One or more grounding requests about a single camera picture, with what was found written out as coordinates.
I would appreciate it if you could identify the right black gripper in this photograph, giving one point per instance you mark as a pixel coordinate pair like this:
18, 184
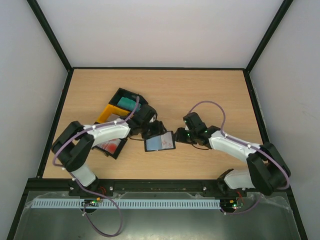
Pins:
183, 135

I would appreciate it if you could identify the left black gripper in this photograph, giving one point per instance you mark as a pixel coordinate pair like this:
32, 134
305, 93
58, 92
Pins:
158, 130

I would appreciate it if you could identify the black card holder wallet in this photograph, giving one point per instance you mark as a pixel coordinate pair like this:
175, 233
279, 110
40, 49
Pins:
154, 144

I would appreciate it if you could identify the white credit card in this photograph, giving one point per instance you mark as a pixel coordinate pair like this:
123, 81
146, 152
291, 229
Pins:
167, 140

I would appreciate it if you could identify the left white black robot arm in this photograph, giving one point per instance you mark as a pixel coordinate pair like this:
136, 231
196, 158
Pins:
74, 144

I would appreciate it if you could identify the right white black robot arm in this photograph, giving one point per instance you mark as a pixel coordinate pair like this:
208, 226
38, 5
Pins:
266, 169

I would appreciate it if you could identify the teal cards stack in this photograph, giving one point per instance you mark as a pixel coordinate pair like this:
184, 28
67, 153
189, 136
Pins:
127, 103

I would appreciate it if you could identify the black bin with teal cards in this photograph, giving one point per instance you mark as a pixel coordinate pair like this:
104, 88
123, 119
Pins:
121, 92

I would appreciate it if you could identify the yellow bin with white cards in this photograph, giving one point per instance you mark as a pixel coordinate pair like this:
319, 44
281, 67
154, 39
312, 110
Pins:
111, 113

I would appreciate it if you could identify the black bin with red cards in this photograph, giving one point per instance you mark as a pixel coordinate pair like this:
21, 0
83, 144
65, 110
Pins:
122, 143

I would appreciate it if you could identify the red white cards stack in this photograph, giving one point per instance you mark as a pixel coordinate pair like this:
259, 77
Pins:
109, 146

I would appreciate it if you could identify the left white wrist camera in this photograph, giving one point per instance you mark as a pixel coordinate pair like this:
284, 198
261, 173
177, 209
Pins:
154, 118

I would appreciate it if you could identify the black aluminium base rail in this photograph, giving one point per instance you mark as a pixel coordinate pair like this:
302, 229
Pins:
109, 187

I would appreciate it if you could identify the light blue slotted cable duct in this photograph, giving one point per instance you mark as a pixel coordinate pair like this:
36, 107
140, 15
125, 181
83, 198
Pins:
197, 204

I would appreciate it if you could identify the black cage frame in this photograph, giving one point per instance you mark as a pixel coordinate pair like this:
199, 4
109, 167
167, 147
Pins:
37, 11

